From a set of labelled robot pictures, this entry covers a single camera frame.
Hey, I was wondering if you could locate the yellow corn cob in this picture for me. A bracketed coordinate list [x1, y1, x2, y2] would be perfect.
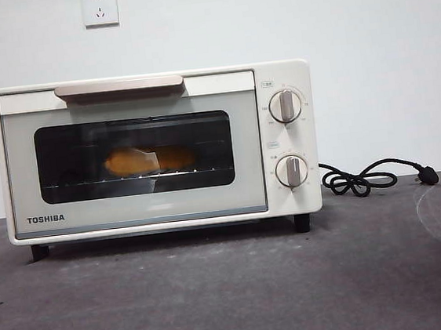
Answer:
[102, 140, 199, 179]

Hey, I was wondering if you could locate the glass oven door with handle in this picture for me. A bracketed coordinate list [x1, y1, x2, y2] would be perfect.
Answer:
[0, 65, 270, 240]

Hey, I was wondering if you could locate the black power cord with plug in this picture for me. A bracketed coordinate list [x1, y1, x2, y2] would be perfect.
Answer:
[317, 150, 441, 202]

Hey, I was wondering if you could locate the white wall socket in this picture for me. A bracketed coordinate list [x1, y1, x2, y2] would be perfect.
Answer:
[82, 0, 121, 29]

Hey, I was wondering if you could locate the cream oven timer knob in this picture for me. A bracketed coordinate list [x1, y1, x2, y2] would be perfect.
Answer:
[273, 153, 311, 190]

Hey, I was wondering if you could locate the metal wire oven rack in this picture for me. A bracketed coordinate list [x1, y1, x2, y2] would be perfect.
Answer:
[42, 154, 231, 192]

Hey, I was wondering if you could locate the cream Toshiba toaster oven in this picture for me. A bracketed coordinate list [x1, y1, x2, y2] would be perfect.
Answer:
[0, 56, 327, 264]

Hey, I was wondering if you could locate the cream oven temperature knob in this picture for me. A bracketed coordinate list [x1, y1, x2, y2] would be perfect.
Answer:
[267, 88, 305, 126]

